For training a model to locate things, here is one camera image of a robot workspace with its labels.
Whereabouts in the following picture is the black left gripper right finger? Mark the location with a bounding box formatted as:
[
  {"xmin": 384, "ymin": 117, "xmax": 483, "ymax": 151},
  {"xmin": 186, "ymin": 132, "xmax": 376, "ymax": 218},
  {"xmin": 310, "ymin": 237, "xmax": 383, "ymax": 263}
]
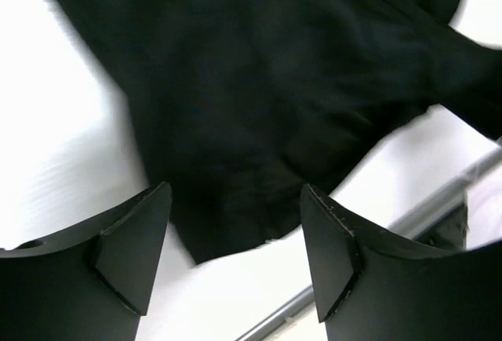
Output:
[{"xmin": 300, "ymin": 186, "xmax": 501, "ymax": 341}]

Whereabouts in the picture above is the black pleated skirt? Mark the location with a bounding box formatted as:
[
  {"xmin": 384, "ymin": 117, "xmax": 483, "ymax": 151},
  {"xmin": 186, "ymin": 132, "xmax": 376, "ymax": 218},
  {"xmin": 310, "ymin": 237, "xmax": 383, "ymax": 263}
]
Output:
[{"xmin": 56, "ymin": 0, "xmax": 501, "ymax": 264}]

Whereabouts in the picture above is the aluminium table rail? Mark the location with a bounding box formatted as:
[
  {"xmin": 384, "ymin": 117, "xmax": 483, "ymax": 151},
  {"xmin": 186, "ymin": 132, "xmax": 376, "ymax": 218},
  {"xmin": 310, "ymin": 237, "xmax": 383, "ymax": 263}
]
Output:
[{"xmin": 237, "ymin": 147, "xmax": 501, "ymax": 341}]

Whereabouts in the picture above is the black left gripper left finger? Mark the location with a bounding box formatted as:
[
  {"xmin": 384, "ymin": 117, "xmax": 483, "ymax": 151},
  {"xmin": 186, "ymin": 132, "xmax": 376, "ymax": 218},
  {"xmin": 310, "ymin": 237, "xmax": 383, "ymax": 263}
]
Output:
[{"xmin": 1, "ymin": 183, "xmax": 172, "ymax": 341}]

